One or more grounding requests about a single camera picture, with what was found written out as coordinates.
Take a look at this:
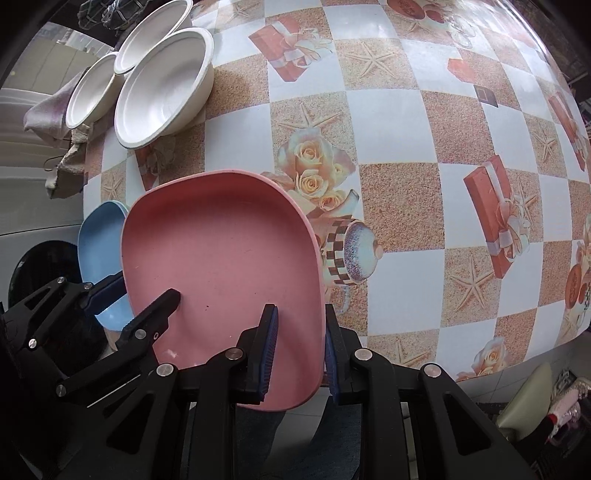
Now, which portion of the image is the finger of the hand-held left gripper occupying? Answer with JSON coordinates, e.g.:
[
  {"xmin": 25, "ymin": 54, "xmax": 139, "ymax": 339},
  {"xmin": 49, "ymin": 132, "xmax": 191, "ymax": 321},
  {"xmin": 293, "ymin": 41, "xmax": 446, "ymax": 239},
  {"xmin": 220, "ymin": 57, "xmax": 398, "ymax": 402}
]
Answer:
[
  {"xmin": 4, "ymin": 273, "xmax": 127, "ymax": 352},
  {"xmin": 54, "ymin": 289, "xmax": 182, "ymax": 408}
]

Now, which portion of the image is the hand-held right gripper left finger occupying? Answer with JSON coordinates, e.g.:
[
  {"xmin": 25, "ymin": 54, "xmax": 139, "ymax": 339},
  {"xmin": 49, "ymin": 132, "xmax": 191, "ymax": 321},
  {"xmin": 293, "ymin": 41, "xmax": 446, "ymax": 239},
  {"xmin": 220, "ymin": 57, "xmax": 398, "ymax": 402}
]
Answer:
[{"xmin": 65, "ymin": 304, "xmax": 280, "ymax": 480}]

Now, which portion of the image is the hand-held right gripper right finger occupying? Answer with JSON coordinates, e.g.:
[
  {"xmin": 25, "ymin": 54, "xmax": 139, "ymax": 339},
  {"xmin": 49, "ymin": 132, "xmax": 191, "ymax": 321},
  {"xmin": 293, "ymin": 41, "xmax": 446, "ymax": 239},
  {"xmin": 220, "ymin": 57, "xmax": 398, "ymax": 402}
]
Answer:
[{"xmin": 324, "ymin": 305, "xmax": 539, "ymax": 480}]

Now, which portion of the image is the blue plate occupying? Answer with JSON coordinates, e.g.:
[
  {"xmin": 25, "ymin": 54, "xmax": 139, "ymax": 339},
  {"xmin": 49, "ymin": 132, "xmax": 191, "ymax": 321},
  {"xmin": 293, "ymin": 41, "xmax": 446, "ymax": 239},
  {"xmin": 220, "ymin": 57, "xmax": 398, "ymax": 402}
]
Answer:
[{"xmin": 77, "ymin": 200, "xmax": 139, "ymax": 332}]

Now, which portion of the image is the pink plate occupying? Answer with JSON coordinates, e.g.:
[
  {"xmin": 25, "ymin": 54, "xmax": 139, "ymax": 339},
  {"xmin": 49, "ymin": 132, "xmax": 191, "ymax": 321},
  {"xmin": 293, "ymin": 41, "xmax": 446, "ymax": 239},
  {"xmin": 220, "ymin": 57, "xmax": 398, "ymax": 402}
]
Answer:
[{"xmin": 121, "ymin": 170, "xmax": 328, "ymax": 412}]

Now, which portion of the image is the white foam bowl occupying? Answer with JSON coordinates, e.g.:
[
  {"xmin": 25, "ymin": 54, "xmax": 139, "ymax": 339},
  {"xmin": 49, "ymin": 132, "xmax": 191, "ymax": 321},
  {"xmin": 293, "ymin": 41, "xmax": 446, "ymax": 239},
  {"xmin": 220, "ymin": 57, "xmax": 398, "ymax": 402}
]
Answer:
[
  {"xmin": 65, "ymin": 52, "xmax": 125, "ymax": 130},
  {"xmin": 114, "ymin": 0, "xmax": 194, "ymax": 75},
  {"xmin": 114, "ymin": 28, "xmax": 215, "ymax": 149}
]

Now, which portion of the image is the person's jeans leg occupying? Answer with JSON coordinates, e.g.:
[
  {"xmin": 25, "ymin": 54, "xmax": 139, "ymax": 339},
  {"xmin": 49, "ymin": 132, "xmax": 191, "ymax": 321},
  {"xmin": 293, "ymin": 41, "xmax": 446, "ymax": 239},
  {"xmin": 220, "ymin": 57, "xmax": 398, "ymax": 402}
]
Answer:
[{"xmin": 235, "ymin": 397, "xmax": 365, "ymax": 480}]

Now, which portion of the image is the pale pink towel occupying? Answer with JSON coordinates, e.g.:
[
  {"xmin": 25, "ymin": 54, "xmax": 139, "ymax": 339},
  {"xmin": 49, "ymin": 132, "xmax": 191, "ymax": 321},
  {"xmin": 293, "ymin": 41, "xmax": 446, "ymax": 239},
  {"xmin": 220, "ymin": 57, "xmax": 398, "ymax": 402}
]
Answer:
[{"xmin": 23, "ymin": 69, "xmax": 88, "ymax": 144}]

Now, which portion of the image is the cream chair seat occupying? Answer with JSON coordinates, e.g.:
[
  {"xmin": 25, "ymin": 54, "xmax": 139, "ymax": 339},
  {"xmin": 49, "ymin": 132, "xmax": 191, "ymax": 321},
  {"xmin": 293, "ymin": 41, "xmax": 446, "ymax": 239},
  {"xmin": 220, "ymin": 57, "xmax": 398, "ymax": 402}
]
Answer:
[{"xmin": 496, "ymin": 362, "xmax": 566, "ymax": 444}]

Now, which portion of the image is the pink white garment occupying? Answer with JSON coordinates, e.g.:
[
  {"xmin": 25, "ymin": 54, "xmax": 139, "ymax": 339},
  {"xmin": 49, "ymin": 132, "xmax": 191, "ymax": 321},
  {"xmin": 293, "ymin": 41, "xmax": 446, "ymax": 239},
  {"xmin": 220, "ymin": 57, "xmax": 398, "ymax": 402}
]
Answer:
[{"xmin": 545, "ymin": 376, "xmax": 591, "ymax": 444}]

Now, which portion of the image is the printed checkered tablecloth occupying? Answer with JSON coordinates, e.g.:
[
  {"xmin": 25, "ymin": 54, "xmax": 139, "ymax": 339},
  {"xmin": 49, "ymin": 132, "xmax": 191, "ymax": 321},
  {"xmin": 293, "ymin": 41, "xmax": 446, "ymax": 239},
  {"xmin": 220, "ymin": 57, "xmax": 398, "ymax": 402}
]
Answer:
[{"xmin": 83, "ymin": 0, "xmax": 591, "ymax": 384}]

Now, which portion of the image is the dark checkered cloth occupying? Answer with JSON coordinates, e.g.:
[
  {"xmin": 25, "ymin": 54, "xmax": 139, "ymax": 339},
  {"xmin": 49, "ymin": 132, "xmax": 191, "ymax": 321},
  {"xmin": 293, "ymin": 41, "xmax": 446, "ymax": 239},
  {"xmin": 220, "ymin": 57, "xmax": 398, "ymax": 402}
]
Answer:
[{"xmin": 76, "ymin": 0, "xmax": 139, "ymax": 31}]

